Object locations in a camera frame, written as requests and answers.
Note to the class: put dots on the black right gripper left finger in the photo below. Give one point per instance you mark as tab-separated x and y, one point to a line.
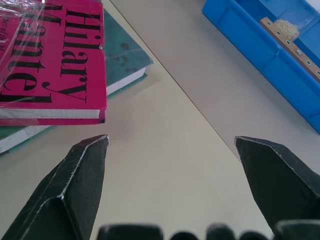
75	190

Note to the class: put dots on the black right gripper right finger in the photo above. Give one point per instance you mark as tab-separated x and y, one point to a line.
280	185

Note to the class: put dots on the pink Hilary Mantel book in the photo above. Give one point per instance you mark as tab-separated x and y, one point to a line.
50	62

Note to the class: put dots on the green hardcover book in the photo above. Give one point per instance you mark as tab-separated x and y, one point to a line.
125	57

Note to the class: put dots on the blue plastic bin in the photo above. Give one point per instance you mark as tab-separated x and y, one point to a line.
265	50

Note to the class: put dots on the wooden strip with holes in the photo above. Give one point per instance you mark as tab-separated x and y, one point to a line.
291	46

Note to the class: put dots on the bag of beige granules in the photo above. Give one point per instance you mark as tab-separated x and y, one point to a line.
287	28

